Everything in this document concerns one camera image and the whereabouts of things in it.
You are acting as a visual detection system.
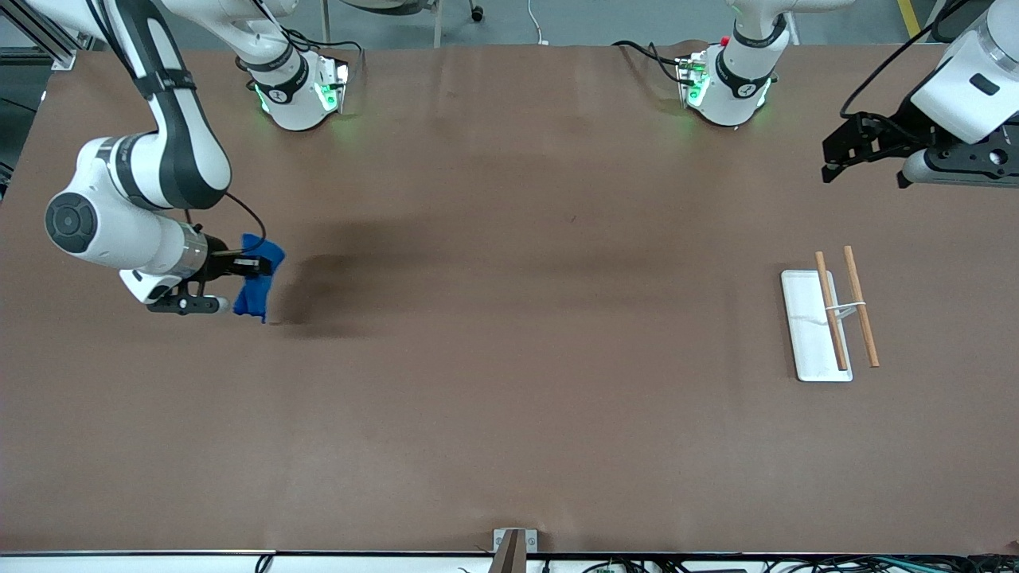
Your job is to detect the black right arm base cables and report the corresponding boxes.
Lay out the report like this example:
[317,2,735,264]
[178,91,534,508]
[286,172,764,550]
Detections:
[239,0,364,76]

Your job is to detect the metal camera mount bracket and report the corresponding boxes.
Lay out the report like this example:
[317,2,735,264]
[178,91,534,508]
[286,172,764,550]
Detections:
[493,528,538,573]

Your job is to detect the white towel rack wooden rods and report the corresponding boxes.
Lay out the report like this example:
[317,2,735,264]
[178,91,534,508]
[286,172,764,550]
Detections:
[780,245,881,383]

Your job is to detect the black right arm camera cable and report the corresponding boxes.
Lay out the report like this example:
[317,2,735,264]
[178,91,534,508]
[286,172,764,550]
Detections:
[223,191,268,255]

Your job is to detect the black left arm base cables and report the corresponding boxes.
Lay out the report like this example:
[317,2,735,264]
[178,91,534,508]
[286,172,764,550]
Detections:
[611,38,695,82]

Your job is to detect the aluminium frame profile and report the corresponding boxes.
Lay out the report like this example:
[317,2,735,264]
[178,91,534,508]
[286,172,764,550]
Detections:
[0,0,108,71]

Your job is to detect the black arm base cables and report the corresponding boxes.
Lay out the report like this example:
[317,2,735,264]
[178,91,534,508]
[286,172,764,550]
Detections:
[239,0,364,76]
[611,38,695,82]

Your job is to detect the blue microfibre towel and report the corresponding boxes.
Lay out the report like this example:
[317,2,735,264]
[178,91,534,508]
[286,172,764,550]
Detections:
[232,233,286,324]

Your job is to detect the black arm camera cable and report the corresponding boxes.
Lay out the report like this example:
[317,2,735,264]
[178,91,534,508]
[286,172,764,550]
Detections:
[223,191,268,255]
[841,0,969,120]

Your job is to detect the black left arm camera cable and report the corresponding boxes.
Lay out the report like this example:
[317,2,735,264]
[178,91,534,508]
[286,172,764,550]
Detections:
[841,0,969,120]

